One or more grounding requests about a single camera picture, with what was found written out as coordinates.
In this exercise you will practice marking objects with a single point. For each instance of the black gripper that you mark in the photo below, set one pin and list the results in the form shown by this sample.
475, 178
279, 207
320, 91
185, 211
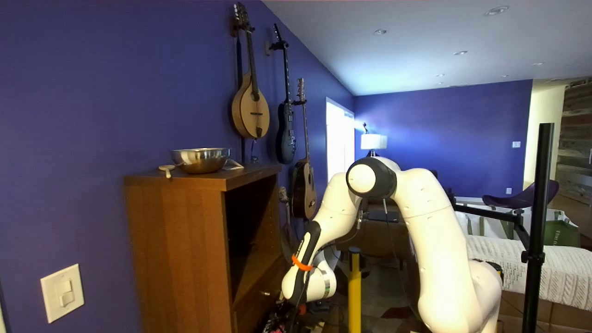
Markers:
290, 314

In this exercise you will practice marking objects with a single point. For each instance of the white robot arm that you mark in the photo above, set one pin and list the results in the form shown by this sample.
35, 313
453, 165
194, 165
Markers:
431, 246

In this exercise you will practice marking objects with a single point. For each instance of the brown wooden shelf unit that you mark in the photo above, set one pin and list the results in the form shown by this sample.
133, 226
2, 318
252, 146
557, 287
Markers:
185, 246

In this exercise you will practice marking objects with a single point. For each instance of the yellow pole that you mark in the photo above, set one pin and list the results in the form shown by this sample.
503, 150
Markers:
353, 289

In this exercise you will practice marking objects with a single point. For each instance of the brown sofa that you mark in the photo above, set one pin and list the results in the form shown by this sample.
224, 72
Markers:
381, 233

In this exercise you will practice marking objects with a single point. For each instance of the flat white item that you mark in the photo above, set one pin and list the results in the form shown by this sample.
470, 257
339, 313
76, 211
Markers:
233, 165

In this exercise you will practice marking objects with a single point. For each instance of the shiny metal bowl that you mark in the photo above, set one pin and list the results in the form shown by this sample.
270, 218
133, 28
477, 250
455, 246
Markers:
200, 159

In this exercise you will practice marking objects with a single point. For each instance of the white panel door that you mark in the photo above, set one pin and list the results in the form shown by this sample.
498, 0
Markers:
337, 135

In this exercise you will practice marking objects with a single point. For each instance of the small white knob object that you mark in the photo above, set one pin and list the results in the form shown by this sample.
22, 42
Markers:
166, 168

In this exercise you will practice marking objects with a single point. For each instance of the dark electric guitar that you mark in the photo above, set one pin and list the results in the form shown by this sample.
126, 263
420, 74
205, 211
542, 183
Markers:
283, 122

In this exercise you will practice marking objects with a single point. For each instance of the white shade lamp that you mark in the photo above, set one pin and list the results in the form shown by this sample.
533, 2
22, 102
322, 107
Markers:
372, 141

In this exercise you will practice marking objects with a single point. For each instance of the tan mandolin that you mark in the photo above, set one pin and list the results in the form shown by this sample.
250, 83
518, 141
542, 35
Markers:
250, 107

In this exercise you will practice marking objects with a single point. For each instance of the dark purple seat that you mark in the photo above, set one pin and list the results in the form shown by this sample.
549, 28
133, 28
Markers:
524, 196

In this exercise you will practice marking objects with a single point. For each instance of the white bed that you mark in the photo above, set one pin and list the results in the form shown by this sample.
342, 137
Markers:
555, 270

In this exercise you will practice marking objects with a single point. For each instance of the cream light switch plate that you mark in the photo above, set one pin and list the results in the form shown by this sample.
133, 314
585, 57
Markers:
61, 292

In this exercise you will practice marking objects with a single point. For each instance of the black camera stand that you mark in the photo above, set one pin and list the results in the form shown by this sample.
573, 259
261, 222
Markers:
536, 246

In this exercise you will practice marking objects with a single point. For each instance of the small wall thermostat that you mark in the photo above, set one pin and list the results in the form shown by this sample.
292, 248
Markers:
514, 142

